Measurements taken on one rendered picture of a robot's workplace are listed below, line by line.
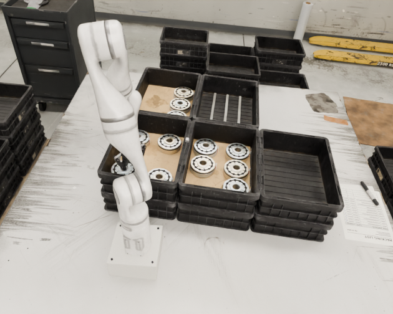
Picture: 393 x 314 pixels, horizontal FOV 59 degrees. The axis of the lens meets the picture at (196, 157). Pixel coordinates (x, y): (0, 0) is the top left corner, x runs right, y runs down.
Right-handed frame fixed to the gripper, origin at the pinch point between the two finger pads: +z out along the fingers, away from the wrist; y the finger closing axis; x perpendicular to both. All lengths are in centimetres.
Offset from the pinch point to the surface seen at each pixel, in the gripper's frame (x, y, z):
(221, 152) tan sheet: -11.9, 38.8, 4.8
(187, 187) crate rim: -25.0, 7.7, -4.7
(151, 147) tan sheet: 8.5, 15.9, 4.6
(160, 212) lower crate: -16.4, 1.8, 13.7
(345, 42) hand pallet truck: 94, 368, 77
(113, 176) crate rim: -4.7, -10.4, -5.2
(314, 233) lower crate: -62, 43, 14
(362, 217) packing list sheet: -69, 70, 18
